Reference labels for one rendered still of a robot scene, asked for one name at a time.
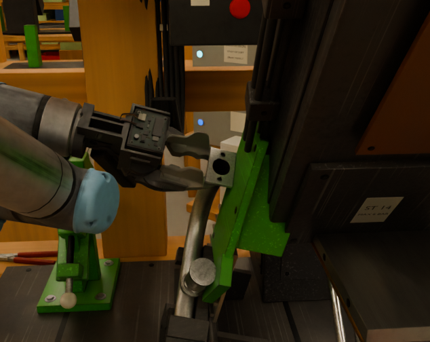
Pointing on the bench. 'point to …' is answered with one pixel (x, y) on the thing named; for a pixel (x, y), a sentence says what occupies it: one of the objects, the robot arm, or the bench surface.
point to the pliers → (26, 257)
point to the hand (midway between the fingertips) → (214, 171)
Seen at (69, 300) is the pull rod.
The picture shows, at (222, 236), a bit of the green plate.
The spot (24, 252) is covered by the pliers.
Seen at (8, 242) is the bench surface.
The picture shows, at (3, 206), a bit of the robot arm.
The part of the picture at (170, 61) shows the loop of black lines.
